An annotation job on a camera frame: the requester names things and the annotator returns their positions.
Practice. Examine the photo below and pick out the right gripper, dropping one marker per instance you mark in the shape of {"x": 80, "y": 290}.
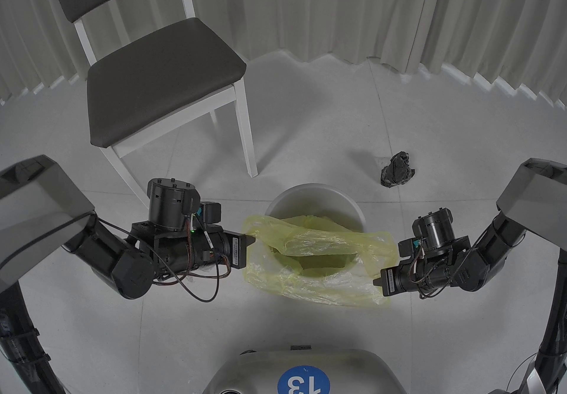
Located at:
{"x": 421, "y": 277}

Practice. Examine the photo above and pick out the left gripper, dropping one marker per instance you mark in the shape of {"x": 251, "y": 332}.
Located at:
{"x": 208, "y": 250}

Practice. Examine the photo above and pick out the yellow plastic bag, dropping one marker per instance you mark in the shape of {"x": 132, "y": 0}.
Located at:
{"x": 319, "y": 241}

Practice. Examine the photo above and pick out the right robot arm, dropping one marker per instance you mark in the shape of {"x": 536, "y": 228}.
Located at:
{"x": 531, "y": 193}

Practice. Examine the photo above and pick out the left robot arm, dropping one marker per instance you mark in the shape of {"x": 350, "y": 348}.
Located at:
{"x": 40, "y": 206}

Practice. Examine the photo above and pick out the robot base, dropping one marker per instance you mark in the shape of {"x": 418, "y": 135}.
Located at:
{"x": 265, "y": 374}

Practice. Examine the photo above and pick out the white trash bin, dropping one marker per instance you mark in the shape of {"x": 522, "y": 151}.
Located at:
{"x": 310, "y": 197}

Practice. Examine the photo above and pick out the crumpled black plastic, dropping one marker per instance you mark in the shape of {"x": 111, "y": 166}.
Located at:
{"x": 397, "y": 170}

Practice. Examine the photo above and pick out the white chair dark grey seat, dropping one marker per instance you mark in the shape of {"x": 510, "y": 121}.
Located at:
{"x": 155, "y": 73}

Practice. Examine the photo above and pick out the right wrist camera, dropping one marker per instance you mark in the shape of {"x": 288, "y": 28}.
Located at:
{"x": 407, "y": 247}

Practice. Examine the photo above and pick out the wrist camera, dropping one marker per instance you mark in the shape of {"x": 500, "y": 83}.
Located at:
{"x": 210, "y": 213}
{"x": 407, "y": 247}

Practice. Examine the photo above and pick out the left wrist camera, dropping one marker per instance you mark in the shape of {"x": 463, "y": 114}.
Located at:
{"x": 210, "y": 213}

